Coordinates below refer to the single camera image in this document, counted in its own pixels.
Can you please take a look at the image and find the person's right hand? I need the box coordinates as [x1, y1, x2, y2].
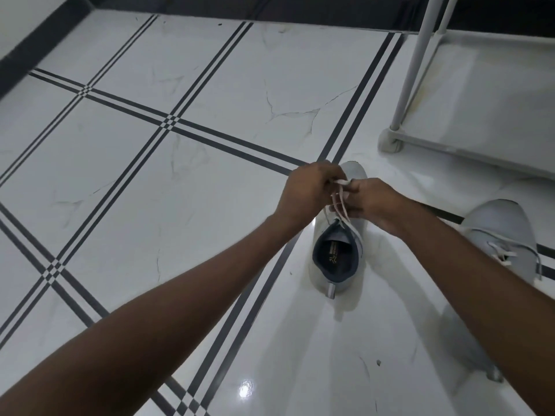
[330, 178, 413, 237]

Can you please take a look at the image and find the person's left hand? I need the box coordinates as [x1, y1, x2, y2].
[273, 160, 349, 230]

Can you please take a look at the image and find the white shoelace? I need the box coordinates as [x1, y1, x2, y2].
[326, 179, 361, 239]

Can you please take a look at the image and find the person's right forearm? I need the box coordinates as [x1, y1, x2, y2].
[392, 203, 555, 416]

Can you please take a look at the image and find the person's left forearm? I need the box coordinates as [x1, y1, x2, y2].
[0, 213, 306, 416]

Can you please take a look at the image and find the grey sneaker with dark insole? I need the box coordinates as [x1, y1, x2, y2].
[309, 161, 369, 300]

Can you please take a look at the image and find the white shoe rack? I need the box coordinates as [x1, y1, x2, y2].
[378, 0, 555, 180]

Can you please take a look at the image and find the grey laced sneaker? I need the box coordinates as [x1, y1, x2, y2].
[442, 199, 543, 383]

